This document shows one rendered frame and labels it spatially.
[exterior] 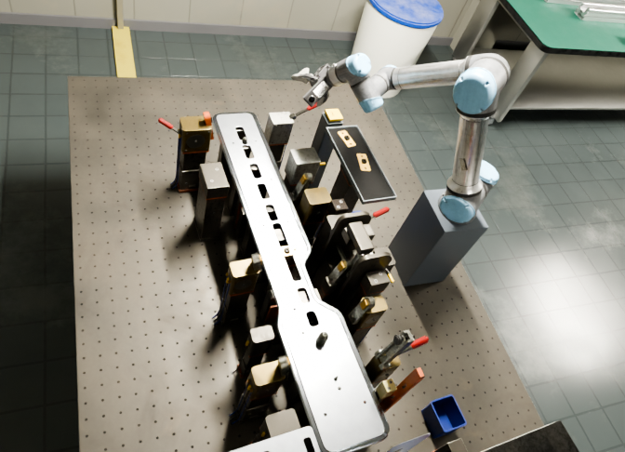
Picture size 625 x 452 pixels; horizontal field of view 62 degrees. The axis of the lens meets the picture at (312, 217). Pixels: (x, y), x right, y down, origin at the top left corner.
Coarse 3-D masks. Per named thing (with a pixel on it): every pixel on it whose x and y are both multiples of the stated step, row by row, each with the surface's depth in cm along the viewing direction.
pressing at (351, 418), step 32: (224, 128) 209; (256, 128) 213; (256, 160) 202; (256, 192) 192; (256, 224) 183; (288, 224) 187; (288, 288) 171; (288, 320) 164; (320, 320) 166; (288, 352) 157; (320, 352) 160; (352, 352) 162; (320, 384) 153; (352, 384) 156; (320, 416) 148; (352, 416) 150; (384, 416) 152; (320, 448) 143; (352, 448) 145
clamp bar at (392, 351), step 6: (408, 330) 147; (396, 336) 145; (402, 336) 146; (408, 336) 146; (414, 336) 148; (396, 342) 145; (402, 342) 148; (408, 342) 145; (384, 348) 154; (390, 348) 153; (396, 348) 151; (402, 348) 147; (378, 354) 157; (384, 354) 157; (390, 354) 153; (396, 354) 151; (390, 360) 153
